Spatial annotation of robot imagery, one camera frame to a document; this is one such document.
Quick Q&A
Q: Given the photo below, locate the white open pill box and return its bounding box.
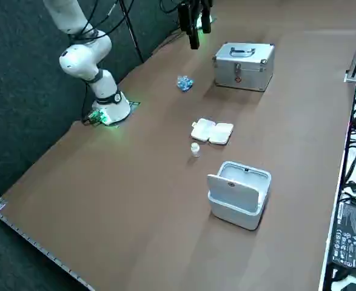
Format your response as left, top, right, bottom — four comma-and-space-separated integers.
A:
190, 118, 234, 146

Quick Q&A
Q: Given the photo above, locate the thin black pole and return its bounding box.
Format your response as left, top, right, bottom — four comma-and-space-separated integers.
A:
119, 0, 145, 64

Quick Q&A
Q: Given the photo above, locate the blue pill blister packet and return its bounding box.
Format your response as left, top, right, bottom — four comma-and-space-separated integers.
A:
176, 75, 195, 93

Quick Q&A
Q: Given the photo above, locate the silver aluminium medical case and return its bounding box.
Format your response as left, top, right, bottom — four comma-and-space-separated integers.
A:
212, 42, 276, 93

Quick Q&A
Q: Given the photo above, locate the white lidded waste bin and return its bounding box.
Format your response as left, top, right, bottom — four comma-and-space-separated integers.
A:
207, 161, 272, 231

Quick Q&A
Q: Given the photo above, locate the black labelled power adapter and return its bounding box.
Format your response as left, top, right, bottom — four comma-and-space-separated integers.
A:
331, 201, 356, 271

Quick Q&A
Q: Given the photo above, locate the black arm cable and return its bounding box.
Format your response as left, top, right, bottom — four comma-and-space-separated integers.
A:
67, 0, 132, 42

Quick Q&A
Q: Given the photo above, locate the aluminium table edge rail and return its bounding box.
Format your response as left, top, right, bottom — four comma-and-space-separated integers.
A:
0, 193, 92, 291

